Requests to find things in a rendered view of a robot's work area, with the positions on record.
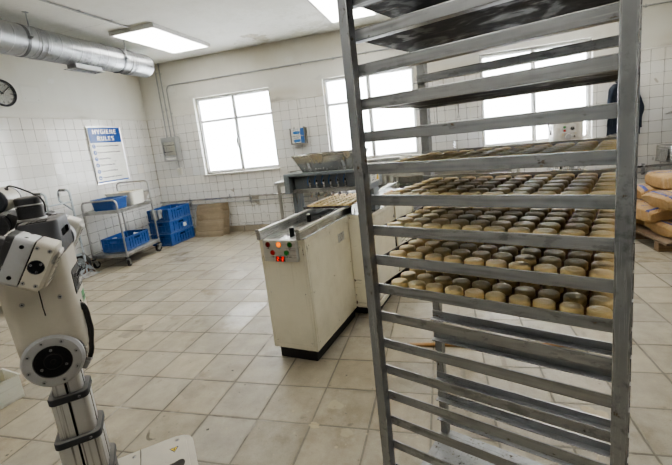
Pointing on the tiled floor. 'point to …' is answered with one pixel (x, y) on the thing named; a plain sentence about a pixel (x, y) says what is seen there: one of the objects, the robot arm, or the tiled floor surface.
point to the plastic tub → (10, 387)
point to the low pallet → (654, 238)
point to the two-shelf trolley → (121, 228)
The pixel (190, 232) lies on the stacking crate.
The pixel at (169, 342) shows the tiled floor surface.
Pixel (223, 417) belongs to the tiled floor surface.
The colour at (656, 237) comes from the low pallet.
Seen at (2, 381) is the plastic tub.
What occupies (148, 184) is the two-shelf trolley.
